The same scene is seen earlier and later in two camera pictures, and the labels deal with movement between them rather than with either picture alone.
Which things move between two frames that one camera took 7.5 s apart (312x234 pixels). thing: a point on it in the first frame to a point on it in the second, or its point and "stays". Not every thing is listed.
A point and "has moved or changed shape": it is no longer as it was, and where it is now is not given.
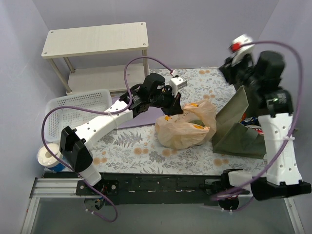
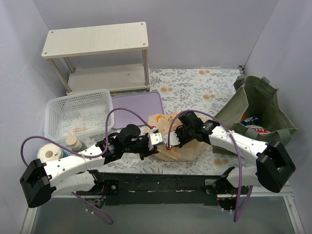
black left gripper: [174, 105] to [145, 147]
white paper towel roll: [46, 160] stays
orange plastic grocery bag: [177, 132] has moved or changed shape
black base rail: [141, 188] stays
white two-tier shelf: [96, 40] stays
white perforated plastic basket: [58, 119] stays
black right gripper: [229, 70] to [179, 134]
